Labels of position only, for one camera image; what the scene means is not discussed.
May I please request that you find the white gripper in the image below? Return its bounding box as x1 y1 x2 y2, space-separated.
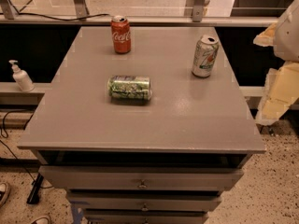
253 0 299 125

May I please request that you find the green soda can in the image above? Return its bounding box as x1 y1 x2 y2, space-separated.
107 76 152 101

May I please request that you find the white 7up can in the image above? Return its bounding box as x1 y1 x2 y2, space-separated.
192 35 219 77

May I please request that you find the red Coca-Cola can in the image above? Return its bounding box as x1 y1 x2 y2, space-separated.
110 15 131 54

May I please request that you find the grey drawer cabinet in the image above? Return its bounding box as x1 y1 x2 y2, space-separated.
17 26 267 224

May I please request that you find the middle grey drawer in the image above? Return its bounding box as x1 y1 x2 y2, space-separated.
66 193 221 212

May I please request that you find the grey drawer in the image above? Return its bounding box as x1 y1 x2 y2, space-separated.
84 210 208 224
39 166 243 191
66 193 221 212

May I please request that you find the top grey drawer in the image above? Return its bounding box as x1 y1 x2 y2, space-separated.
39 166 243 191

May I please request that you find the bottom grey drawer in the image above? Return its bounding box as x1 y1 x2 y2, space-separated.
84 210 208 224

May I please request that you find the white pump soap bottle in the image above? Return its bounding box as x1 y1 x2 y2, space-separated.
8 60 35 92

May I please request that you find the black power strip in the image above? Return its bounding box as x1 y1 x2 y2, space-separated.
26 174 44 204

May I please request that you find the right white shoe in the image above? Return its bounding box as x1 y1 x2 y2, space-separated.
30 215 51 224

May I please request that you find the black cable on rail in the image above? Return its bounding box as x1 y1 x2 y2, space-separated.
0 0 110 21

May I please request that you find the black floor cable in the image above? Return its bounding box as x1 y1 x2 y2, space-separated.
0 109 54 189

